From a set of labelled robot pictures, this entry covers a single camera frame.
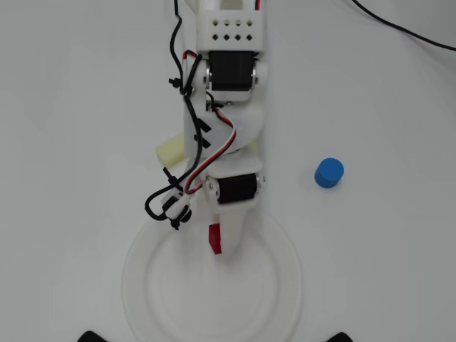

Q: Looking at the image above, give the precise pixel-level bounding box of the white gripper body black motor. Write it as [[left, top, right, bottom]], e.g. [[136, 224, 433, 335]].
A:
[[202, 160, 267, 215]]

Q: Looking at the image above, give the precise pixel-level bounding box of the white pointed gripper finger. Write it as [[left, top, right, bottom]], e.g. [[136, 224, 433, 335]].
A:
[[212, 208, 251, 260]]

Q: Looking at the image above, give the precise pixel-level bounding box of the red cube block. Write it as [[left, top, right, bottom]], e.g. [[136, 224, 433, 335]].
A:
[[207, 223, 223, 256]]

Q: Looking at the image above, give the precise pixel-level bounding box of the white paper plate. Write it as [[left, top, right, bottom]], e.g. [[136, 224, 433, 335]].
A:
[[120, 209, 304, 342]]

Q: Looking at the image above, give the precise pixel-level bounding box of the blue ribbed cylinder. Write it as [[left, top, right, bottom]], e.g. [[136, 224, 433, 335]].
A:
[[313, 157, 346, 190]]

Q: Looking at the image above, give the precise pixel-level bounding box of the red white black servo wire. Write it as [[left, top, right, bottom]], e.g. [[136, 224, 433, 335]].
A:
[[182, 51, 237, 195]]

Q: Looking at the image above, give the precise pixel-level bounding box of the small white wrist camera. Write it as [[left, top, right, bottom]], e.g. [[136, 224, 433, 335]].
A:
[[160, 190, 194, 226]]

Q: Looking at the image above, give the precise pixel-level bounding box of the black camera cable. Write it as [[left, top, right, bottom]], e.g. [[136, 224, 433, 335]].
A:
[[143, 0, 204, 232]]

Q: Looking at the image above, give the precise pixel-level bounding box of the long black cable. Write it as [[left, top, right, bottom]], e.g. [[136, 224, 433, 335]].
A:
[[351, 0, 456, 51]]

